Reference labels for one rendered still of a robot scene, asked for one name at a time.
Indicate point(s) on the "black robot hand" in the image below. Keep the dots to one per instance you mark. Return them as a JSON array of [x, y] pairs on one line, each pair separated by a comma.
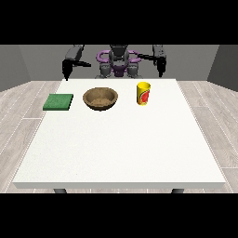
[[159, 63], [67, 66]]

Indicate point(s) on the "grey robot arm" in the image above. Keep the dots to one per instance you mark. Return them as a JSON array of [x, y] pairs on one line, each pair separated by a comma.
[[74, 52], [159, 51]]

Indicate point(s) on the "yellow cup with melon print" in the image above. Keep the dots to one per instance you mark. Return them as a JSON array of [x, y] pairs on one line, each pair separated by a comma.
[[143, 93]]

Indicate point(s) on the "green square pad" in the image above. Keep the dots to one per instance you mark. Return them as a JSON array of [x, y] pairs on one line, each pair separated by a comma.
[[58, 102]]

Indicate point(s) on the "brown wooden bowl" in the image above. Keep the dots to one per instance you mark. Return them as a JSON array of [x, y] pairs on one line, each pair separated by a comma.
[[100, 98]]

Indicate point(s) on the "grey robot trunk purple rings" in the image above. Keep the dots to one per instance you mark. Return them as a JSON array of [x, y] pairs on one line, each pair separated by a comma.
[[117, 65]]

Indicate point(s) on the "dark table leg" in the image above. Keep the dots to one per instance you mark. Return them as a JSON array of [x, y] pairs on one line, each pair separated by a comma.
[[177, 191], [60, 191]]

